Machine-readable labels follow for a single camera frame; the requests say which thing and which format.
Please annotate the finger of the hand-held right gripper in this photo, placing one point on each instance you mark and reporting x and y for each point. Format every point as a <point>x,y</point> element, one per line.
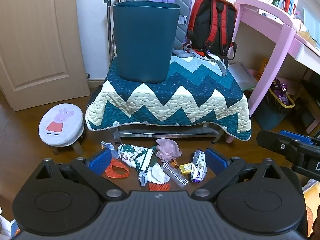
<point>272,141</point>
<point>297,135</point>

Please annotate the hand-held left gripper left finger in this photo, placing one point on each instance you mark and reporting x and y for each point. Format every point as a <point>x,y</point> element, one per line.
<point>100,160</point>

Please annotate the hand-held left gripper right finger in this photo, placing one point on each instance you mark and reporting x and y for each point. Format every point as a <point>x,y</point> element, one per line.
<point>217,161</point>

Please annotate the orange plastic wrapper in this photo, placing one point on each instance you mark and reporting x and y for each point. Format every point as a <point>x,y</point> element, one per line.
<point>111,172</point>

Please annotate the white purple snack wrapper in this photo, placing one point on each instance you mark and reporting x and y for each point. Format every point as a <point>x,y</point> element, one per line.
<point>198,165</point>

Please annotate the green white printed wrapper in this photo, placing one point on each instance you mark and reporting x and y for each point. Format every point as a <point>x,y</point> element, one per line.
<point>130,155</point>

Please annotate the small yellow box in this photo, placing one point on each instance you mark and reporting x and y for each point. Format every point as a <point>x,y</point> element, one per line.
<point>186,168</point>

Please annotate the gold candy wrapper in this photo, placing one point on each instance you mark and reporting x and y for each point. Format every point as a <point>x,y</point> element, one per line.
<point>174,163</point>

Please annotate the clear ribbed plastic wrapper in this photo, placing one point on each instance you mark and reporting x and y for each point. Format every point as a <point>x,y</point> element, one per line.
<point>175,175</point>

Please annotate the small blue white wrapper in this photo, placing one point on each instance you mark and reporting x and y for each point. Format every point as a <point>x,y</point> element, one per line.
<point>143,178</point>

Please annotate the pink plastic bag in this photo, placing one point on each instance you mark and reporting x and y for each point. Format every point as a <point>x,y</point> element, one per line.
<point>167,147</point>

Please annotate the white tissue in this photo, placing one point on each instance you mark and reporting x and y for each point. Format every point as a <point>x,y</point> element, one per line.
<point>156,173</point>

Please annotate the orange mesh net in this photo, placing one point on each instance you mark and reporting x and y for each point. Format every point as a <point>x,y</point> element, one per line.
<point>160,187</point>

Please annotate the dark teal plastic bin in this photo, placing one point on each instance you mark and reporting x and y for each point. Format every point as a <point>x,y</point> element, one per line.
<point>142,42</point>

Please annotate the dark bucket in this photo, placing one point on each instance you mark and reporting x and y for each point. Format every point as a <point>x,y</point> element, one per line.
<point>271,117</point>

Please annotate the yellow orange cloth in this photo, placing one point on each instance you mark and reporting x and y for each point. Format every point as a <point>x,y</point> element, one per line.
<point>311,195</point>

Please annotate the basket with purple packets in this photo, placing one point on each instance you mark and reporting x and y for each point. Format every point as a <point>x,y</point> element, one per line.
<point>282,95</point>

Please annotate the round pig print stool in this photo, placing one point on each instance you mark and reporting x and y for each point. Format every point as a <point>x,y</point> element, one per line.
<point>61,122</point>

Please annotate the white paper folder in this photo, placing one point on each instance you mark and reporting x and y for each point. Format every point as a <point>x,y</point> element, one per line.
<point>242,76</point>

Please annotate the teal cream zigzag quilt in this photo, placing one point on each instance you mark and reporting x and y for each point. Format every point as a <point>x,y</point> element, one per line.
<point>162,105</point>

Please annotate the pink desk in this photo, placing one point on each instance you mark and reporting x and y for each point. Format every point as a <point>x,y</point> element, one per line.
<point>277,55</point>

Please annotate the grey folding cane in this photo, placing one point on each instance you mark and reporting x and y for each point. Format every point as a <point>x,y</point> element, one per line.
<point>109,30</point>

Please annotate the red black backpack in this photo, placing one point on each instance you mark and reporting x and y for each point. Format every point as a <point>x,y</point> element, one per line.
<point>212,25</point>

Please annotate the beige wooden door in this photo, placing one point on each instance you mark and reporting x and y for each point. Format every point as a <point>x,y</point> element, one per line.
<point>37,42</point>

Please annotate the metal bench frame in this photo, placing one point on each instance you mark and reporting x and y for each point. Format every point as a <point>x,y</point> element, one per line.
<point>162,133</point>

